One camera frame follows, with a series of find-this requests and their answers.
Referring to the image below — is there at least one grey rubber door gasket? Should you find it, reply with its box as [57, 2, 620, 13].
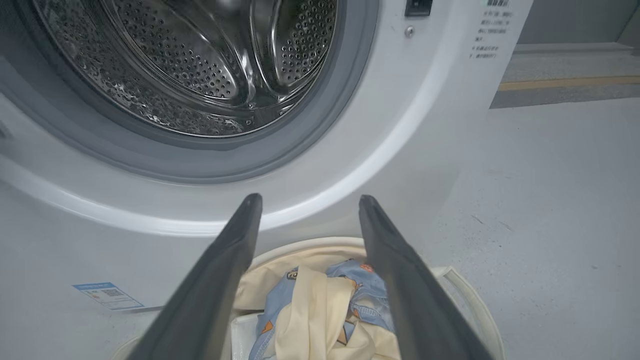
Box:
[0, 0, 381, 185]

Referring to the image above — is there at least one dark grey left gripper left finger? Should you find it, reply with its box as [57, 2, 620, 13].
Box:
[126, 193, 264, 360]

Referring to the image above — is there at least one cream canvas laundry basket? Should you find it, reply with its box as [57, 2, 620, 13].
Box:
[112, 236, 506, 360]

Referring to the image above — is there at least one black door latch socket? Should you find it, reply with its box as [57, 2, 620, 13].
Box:
[404, 0, 434, 18]

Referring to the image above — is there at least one white washing machine body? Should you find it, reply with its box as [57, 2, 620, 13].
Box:
[0, 0, 535, 321]

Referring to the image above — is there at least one yellow floor strip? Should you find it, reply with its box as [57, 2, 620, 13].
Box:
[498, 75, 640, 92]

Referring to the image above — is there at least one blue energy label sticker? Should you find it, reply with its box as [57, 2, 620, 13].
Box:
[72, 282, 146, 312]

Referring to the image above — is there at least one blue bear print garment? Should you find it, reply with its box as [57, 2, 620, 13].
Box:
[248, 258, 397, 360]

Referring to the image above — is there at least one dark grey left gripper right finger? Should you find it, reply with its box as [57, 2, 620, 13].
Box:
[358, 194, 496, 360]

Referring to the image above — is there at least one white pad in basket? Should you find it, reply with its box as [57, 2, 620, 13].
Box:
[230, 311, 267, 360]

